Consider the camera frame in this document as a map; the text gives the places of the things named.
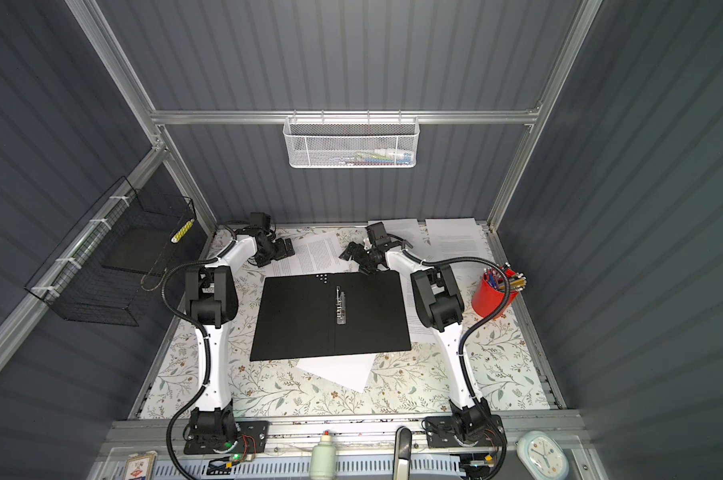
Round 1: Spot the printed paper sheet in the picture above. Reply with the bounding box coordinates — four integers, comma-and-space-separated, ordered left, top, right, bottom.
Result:
265, 232, 359, 277
425, 218, 493, 260
383, 219, 433, 259

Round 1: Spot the red folder with black inside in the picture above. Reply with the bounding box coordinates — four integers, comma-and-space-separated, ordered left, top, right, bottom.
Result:
250, 271, 411, 362

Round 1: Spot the printed paper sheet under right arm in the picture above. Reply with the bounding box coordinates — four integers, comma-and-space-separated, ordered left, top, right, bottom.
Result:
399, 274, 435, 344

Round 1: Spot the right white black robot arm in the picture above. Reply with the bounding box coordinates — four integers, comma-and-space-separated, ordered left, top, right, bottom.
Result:
341, 222, 483, 412

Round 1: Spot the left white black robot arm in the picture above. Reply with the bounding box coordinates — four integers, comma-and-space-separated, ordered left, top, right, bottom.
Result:
185, 212, 295, 412

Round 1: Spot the yellow marker in black basket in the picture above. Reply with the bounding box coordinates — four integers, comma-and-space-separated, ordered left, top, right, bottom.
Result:
171, 218, 196, 244

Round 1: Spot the blank white paper sheet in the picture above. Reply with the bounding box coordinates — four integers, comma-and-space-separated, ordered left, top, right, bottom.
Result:
297, 354, 377, 393

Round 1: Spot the red pen cup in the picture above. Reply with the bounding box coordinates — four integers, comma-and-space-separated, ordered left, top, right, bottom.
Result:
471, 263, 527, 319

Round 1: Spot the white plastic bottle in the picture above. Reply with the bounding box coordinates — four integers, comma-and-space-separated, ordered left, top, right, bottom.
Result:
309, 430, 337, 480

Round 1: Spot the small card box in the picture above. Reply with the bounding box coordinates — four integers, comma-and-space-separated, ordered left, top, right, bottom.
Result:
122, 451, 158, 480

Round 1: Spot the white analog clock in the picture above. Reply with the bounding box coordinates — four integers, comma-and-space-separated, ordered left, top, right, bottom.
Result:
515, 430, 569, 480

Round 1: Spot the right black corrugated cable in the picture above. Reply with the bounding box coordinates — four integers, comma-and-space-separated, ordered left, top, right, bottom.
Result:
402, 248, 513, 415

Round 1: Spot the black corrugated cable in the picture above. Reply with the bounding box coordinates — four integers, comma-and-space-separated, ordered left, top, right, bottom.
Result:
160, 224, 243, 480
402, 248, 513, 415

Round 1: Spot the white wire wall basket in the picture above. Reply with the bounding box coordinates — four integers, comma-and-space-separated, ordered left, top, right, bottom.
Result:
283, 117, 421, 169

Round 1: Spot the black wire side basket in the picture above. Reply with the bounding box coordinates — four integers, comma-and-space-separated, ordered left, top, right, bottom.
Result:
25, 177, 197, 327

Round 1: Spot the silver handle at front rail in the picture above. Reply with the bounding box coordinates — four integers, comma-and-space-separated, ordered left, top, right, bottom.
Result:
393, 426, 413, 480

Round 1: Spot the left black corrugated cable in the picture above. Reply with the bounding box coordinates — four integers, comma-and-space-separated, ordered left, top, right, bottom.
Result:
160, 224, 243, 480

